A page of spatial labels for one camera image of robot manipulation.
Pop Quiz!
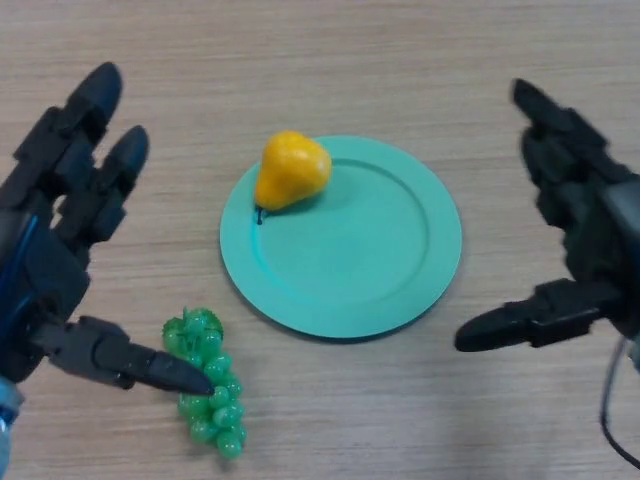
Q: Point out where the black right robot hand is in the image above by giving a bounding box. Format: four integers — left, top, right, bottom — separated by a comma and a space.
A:
453, 78, 640, 354

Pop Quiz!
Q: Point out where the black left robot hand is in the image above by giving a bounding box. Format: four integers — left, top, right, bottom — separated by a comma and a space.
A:
0, 61, 215, 397

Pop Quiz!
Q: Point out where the yellow pear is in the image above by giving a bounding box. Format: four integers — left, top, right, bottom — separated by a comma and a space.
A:
253, 129, 334, 225

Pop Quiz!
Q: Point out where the green round plate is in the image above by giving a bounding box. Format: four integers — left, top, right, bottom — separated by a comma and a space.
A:
219, 134, 463, 343

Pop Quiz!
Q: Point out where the green grape bunch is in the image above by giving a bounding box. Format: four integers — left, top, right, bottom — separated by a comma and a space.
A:
162, 306, 247, 464

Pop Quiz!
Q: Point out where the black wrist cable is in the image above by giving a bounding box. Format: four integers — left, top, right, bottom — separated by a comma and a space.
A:
598, 337, 640, 466

